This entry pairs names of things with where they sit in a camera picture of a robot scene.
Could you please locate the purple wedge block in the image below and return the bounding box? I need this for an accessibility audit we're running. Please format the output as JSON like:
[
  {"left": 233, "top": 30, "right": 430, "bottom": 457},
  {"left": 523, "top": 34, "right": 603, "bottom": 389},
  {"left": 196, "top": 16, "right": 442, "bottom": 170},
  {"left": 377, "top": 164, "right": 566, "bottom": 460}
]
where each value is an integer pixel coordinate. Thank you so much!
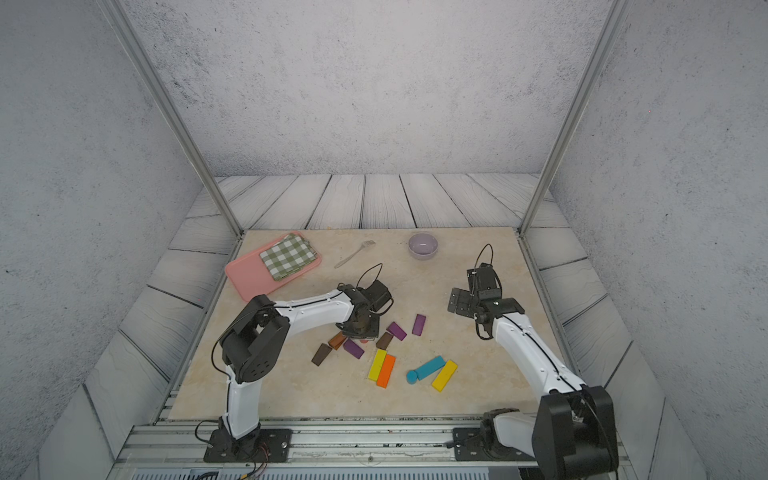
[
  {"left": 387, "top": 322, "right": 407, "bottom": 341},
  {"left": 343, "top": 339, "right": 365, "bottom": 359}
]

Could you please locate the dark brown block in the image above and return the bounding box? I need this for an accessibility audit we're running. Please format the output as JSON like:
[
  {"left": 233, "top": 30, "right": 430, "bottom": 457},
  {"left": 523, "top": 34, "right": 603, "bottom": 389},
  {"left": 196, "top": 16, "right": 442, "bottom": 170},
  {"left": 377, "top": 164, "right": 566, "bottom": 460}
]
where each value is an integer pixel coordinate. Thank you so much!
[
  {"left": 311, "top": 343, "right": 333, "bottom": 366},
  {"left": 376, "top": 332, "right": 394, "bottom": 350}
]

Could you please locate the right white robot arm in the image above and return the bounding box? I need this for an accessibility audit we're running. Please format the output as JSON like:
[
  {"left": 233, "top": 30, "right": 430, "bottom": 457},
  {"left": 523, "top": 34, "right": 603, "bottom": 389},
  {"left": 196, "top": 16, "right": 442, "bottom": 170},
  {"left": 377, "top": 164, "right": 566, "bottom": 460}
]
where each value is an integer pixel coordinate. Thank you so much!
[{"left": 447, "top": 288, "right": 620, "bottom": 479}]

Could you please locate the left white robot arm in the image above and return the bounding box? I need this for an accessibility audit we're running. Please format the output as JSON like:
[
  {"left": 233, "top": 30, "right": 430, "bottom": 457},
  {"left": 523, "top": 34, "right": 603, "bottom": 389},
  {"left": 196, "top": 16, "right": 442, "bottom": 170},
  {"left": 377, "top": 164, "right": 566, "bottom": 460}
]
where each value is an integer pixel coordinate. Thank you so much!
[{"left": 218, "top": 280, "right": 394, "bottom": 440}]

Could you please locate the orange brown block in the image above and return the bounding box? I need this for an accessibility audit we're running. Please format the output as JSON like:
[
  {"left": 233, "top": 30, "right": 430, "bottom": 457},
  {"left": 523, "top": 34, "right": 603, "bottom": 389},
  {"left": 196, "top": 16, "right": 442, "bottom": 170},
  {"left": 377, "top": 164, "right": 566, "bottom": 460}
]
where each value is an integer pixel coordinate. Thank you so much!
[{"left": 328, "top": 332, "right": 347, "bottom": 350}]

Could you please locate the yellow long block left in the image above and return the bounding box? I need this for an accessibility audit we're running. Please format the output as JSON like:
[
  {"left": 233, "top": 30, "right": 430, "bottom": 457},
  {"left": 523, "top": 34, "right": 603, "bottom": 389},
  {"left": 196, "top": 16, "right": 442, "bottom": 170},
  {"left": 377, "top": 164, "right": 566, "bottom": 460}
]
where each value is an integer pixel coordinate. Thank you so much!
[{"left": 367, "top": 349, "right": 388, "bottom": 382}]

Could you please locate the yellow long block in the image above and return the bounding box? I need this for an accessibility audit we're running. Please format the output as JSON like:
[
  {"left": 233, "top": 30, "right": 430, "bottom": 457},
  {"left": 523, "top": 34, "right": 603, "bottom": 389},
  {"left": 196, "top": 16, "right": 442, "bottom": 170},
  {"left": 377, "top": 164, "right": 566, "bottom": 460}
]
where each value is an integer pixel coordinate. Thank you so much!
[
  {"left": 367, "top": 349, "right": 388, "bottom": 382},
  {"left": 431, "top": 360, "right": 458, "bottom": 392}
]

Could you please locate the orange long block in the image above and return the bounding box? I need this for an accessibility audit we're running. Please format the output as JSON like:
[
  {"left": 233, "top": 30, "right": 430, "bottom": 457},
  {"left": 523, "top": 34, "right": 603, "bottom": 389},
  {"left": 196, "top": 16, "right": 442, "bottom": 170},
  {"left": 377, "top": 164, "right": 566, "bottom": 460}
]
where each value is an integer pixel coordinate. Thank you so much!
[{"left": 376, "top": 355, "right": 396, "bottom": 388}]

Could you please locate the lilac bowl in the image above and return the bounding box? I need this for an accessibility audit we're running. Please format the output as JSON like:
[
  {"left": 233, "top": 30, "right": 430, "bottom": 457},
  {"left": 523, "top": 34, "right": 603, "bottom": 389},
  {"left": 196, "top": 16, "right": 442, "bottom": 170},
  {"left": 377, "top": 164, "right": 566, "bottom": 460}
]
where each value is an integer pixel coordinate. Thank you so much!
[{"left": 407, "top": 233, "right": 439, "bottom": 260}]

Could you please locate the teal cylinder block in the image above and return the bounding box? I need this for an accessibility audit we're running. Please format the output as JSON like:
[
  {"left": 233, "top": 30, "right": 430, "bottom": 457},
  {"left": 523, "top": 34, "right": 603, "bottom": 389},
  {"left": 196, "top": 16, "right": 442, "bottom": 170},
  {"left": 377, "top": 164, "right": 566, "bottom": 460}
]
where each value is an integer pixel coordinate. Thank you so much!
[{"left": 406, "top": 356, "right": 446, "bottom": 384}]

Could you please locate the yellow long block right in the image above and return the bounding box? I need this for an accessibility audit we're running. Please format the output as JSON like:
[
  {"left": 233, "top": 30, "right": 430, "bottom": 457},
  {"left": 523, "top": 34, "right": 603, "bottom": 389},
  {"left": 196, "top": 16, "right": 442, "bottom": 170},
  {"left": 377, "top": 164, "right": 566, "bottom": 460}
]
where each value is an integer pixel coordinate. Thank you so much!
[{"left": 431, "top": 360, "right": 458, "bottom": 392}]

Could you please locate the green checkered cloth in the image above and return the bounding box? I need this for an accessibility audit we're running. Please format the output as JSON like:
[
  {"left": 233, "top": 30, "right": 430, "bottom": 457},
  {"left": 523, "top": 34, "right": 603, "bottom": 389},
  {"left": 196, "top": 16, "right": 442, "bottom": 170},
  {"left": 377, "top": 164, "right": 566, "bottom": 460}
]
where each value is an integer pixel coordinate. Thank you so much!
[{"left": 259, "top": 233, "right": 317, "bottom": 281}]

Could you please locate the pink plastic tray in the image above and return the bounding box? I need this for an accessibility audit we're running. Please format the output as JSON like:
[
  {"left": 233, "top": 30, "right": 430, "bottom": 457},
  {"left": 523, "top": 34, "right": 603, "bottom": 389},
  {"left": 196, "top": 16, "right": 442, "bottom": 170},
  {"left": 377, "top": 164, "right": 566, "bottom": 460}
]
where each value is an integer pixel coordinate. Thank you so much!
[{"left": 225, "top": 232, "right": 322, "bottom": 301}]

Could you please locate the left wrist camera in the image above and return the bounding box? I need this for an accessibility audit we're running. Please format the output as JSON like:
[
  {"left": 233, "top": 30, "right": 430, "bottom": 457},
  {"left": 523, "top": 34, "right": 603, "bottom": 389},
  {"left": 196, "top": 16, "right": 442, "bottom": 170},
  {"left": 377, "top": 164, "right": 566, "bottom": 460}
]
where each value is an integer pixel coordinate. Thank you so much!
[{"left": 361, "top": 280, "right": 394, "bottom": 313}]

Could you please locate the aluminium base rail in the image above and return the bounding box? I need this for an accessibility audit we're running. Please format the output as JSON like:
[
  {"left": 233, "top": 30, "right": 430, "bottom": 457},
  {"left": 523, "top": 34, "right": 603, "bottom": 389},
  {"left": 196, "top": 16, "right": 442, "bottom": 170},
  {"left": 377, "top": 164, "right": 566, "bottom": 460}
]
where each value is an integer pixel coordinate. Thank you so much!
[{"left": 109, "top": 416, "right": 538, "bottom": 479}]

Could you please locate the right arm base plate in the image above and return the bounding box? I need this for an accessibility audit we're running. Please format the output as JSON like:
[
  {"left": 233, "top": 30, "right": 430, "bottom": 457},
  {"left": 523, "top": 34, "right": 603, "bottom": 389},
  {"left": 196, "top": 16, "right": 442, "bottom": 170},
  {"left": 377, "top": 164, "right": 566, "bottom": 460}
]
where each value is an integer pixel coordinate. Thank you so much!
[{"left": 445, "top": 427, "right": 534, "bottom": 462}]

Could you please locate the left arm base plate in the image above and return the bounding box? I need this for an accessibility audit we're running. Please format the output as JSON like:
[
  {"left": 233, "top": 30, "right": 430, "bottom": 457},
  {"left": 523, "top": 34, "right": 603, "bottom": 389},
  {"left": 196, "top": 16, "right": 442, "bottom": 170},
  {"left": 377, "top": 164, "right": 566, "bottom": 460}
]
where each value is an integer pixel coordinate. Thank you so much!
[{"left": 203, "top": 427, "right": 293, "bottom": 465}]

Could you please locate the right aluminium frame post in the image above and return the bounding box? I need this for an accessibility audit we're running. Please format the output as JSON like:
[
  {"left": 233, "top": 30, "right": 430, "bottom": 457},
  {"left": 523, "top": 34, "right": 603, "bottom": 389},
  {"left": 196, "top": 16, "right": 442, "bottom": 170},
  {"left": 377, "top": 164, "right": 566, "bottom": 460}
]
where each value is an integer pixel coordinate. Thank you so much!
[{"left": 518, "top": 0, "right": 631, "bottom": 238}]

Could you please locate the aluminium frame post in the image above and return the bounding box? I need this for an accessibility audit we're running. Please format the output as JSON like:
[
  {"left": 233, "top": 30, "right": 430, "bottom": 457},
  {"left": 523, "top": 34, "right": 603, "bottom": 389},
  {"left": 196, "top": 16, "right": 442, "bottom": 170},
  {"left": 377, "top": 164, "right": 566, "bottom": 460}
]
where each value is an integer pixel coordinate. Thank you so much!
[
  {"left": 518, "top": 0, "right": 631, "bottom": 238},
  {"left": 98, "top": 0, "right": 244, "bottom": 239}
]

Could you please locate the left aluminium frame post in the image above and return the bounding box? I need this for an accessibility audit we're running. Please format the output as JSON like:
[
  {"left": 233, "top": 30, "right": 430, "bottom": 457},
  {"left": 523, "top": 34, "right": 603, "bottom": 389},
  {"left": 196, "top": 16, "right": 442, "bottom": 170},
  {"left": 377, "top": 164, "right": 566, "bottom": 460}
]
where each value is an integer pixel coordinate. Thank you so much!
[{"left": 98, "top": 0, "right": 244, "bottom": 239}]

